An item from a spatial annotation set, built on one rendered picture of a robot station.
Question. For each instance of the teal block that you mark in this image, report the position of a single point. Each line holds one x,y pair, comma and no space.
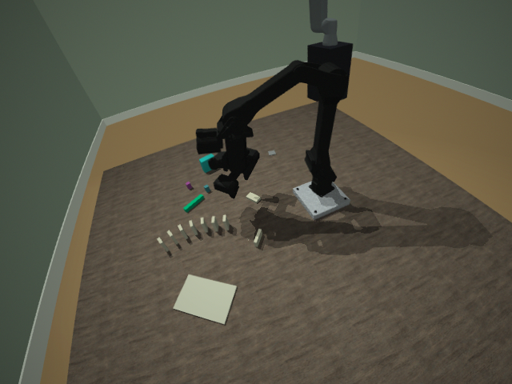
205,164

